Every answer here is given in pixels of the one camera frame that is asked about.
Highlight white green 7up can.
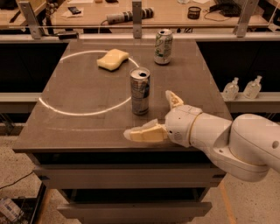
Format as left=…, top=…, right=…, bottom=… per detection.
left=154, top=29, right=173, bottom=65

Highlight lower grey drawer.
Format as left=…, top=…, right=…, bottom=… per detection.
left=58, top=202, right=212, bottom=224

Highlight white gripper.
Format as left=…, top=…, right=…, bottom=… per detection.
left=123, top=90, right=202, bottom=148

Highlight silver blue redbull can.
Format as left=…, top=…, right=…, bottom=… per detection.
left=130, top=67, right=150, bottom=116

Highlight clear sanitizer bottle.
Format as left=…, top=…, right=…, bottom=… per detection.
left=243, top=75, right=262, bottom=99
left=222, top=77, right=239, bottom=101

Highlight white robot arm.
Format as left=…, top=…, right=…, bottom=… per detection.
left=124, top=90, right=280, bottom=182

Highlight black floor cable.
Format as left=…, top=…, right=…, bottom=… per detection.
left=0, top=171, right=34, bottom=191

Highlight metal bracket middle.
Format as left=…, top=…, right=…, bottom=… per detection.
left=132, top=0, right=142, bottom=39

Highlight upper grey drawer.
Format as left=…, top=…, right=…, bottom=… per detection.
left=34, top=164, right=225, bottom=189

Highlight black phone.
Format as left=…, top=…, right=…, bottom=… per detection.
left=68, top=6, right=81, bottom=15

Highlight clear sanitizer bottle right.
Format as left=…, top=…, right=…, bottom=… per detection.
left=243, top=75, right=262, bottom=99

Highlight metal bracket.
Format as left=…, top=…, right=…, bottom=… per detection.
left=18, top=0, right=42, bottom=39
left=132, top=0, right=142, bottom=39
left=234, top=0, right=259, bottom=38

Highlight metal bracket left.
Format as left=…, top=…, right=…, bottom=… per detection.
left=18, top=0, right=42, bottom=39

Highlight black bin on floor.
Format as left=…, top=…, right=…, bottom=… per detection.
left=0, top=185, right=46, bottom=224

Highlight yellow sponge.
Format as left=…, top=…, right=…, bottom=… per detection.
left=96, top=49, right=129, bottom=71

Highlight metal bracket right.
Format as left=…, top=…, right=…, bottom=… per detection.
left=234, top=0, right=259, bottom=38

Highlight grey drawer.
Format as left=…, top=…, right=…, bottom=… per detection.
left=34, top=164, right=225, bottom=189
left=58, top=202, right=212, bottom=224

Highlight black mesh cup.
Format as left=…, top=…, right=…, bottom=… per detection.
left=187, top=6, right=201, bottom=19

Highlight clear sanitizer bottle left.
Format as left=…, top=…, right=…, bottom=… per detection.
left=222, top=77, right=239, bottom=101

